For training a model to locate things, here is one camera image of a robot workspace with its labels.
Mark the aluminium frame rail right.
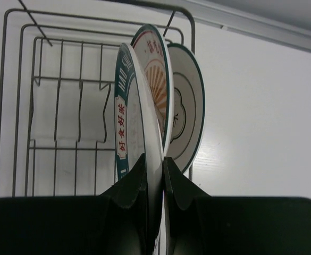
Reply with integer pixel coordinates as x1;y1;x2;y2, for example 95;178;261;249
133;0;311;56

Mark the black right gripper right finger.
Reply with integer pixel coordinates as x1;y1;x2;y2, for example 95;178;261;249
163;157;311;254

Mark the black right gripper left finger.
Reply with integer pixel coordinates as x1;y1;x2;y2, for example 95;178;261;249
0;156;148;254

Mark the black wire dish rack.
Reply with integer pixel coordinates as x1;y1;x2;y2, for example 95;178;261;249
0;1;195;197

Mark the white plate with grey motif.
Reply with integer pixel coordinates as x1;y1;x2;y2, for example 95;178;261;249
167;43;206;173

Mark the orange sunburst plate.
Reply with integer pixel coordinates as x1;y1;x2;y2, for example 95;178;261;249
131;24;174;154

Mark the blue rimmed white plate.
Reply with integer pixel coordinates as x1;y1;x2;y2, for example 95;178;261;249
114;43;163;254

